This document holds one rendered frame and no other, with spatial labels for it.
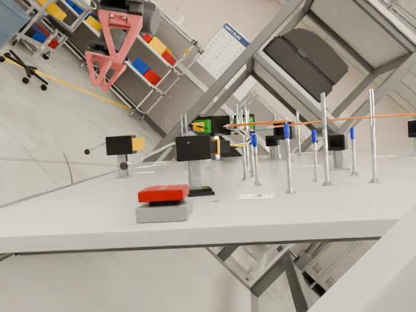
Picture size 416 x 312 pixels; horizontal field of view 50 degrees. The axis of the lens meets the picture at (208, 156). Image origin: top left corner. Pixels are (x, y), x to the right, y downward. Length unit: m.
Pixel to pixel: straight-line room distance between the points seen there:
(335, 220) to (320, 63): 1.36
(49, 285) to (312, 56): 1.30
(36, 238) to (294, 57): 1.42
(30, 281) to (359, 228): 0.53
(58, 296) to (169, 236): 0.39
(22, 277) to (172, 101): 8.00
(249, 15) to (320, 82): 7.09
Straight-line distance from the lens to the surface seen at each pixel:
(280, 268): 1.66
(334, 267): 7.91
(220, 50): 8.68
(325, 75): 1.79
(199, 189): 0.67
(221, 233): 0.45
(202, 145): 0.72
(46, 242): 0.50
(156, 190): 0.49
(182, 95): 8.66
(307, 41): 1.79
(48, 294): 0.80
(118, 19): 0.74
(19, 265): 0.81
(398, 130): 8.46
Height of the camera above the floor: 1.21
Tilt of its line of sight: 6 degrees down
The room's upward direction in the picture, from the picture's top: 43 degrees clockwise
